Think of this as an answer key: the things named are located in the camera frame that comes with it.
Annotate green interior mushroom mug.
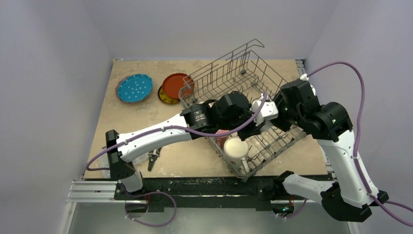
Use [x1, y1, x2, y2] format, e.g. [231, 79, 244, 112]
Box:
[224, 137, 250, 175]

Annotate pink ghost pattern mug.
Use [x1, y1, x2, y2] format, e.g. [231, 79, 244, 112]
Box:
[215, 130, 228, 149]

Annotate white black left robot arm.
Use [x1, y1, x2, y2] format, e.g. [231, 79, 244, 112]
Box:
[105, 91, 278, 199]

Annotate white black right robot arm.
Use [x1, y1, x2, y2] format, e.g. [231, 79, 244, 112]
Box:
[272, 79, 389, 222]

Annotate orange fluted plate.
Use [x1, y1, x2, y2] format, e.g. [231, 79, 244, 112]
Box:
[162, 73, 194, 99]

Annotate yellow plate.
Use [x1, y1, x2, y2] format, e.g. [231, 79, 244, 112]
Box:
[157, 86, 180, 105]

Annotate clear plastic screw box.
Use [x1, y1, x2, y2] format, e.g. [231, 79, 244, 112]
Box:
[132, 154, 149, 165]

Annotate blue polka dot plate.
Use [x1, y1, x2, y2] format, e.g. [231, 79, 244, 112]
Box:
[116, 74, 153, 103]

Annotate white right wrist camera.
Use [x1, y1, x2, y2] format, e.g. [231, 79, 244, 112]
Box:
[300, 73, 316, 96]

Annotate aluminium rail right side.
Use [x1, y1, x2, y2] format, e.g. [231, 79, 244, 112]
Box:
[295, 59, 359, 234]

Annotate aluminium rail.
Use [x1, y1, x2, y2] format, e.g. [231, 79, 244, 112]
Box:
[295, 59, 359, 234]
[67, 181, 117, 203]

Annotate grey wire dish rack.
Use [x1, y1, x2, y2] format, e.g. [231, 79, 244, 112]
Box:
[179, 39, 306, 182]

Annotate black grey wire stripper pliers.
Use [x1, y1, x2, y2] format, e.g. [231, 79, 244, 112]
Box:
[148, 148, 162, 172]

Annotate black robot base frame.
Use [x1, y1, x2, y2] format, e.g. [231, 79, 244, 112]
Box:
[114, 176, 303, 216]

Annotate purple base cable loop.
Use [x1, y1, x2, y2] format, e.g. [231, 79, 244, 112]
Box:
[124, 189, 179, 228]

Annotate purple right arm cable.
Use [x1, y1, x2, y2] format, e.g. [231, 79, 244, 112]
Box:
[306, 61, 413, 228]

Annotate aluminium rail front left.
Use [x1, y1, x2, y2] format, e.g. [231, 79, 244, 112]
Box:
[67, 181, 117, 203]

